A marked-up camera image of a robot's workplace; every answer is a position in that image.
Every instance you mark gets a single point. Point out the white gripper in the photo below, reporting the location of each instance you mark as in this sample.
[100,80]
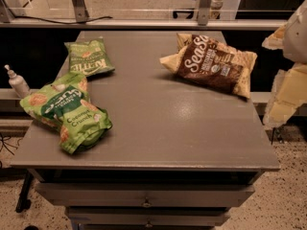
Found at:
[296,35]

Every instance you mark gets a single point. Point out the brown SeaSalt chip bag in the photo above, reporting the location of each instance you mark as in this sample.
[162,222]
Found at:
[211,63]

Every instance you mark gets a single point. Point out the green coconut crunch rice chip bag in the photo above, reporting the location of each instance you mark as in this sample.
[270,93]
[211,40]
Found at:
[65,106]

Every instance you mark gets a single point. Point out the green Kettle chip bag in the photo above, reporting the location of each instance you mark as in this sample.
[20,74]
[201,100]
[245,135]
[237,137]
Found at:
[89,57]

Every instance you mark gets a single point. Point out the grey drawer cabinet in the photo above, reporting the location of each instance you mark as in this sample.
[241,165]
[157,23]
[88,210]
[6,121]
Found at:
[164,130]

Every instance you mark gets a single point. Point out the upper drawer with knob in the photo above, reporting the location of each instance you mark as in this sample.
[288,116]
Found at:
[144,195]

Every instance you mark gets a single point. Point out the drawer with knob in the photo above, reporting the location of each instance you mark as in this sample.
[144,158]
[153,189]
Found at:
[144,195]
[147,217]

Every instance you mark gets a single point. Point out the lower drawer with knob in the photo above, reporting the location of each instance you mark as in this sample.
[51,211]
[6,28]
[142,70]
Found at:
[147,217]

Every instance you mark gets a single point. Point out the white pump bottle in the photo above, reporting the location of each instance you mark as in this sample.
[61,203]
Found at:
[17,82]

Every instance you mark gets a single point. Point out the black table leg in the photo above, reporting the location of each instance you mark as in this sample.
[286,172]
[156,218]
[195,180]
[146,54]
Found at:
[23,202]

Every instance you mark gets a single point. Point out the grey metal bracket right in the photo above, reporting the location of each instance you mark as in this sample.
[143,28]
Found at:
[203,12]

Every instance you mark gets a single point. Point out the grey metal bracket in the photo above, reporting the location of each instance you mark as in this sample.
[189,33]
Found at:
[80,10]
[203,12]

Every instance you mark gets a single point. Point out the grey metal bracket left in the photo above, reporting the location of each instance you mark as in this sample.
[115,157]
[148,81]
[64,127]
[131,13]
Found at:
[80,10]

